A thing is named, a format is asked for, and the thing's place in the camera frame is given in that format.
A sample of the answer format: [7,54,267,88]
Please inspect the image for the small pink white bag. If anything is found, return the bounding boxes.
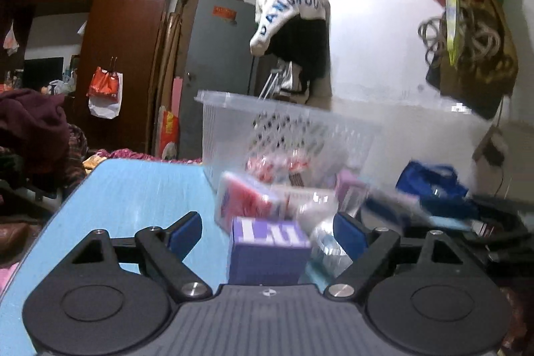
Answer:
[3,22,19,56]

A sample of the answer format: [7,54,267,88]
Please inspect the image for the metal crutches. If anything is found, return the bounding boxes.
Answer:
[256,62,295,100]

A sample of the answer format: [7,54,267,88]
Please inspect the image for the red and white packets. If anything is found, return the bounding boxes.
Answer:
[246,149,311,186]

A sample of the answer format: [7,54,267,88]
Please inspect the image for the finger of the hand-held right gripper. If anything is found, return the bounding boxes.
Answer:
[361,187,422,234]

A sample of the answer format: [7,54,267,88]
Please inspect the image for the blue fabric bag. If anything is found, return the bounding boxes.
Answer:
[395,161,480,219]

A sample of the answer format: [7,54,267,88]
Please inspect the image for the clear plastic packet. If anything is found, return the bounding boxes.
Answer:
[306,220,355,277]

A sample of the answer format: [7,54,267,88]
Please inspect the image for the wall charger plug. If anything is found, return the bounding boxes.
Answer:
[471,126,510,165]

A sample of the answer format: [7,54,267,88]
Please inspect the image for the red and white packet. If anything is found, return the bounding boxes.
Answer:
[215,171,288,234]

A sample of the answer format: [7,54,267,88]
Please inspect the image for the brown wooden wardrobe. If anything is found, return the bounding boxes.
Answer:
[0,0,182,156]

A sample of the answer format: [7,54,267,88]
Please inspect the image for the grey door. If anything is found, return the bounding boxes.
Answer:
[175,0,259,160]

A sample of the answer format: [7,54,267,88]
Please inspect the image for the black monitor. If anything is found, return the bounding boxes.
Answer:
[23,56,64,90]

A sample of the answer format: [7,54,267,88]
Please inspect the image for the maroon cloth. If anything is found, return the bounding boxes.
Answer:
[0,88,69,173]

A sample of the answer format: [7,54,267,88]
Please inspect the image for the red printed bag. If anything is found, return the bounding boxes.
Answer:
[161,110,181,160]

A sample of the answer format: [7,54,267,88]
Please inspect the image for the brown hanging bag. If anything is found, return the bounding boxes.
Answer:
[426,0,520,121]

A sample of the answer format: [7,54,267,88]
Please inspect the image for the purple box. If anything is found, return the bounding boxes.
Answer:
[227,216,313,286]

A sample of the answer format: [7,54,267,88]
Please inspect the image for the red and white plastic bag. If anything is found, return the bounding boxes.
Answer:
[87,66,123,119]

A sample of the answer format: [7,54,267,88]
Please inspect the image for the lavender box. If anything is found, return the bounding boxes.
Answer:
[336,168,370,211]

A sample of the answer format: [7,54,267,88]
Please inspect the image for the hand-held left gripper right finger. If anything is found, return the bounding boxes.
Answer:
[324,212,471,302]

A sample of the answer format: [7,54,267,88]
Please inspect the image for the pink board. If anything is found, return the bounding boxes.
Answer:
[171,76,184,123]

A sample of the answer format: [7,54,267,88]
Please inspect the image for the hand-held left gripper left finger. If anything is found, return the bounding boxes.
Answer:
[69,211,212,302]

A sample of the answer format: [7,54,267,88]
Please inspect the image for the white and black jacket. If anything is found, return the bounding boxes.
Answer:
[249,0,332,104]

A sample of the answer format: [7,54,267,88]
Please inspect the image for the clear plastic basket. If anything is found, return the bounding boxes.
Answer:
[195,90,382,190]

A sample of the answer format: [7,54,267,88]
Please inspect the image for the pink floral blanket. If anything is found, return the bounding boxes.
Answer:
[83,147,204,173]

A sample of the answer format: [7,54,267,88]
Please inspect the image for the grey rope coil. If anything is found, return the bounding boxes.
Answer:
[418,1,507,67]

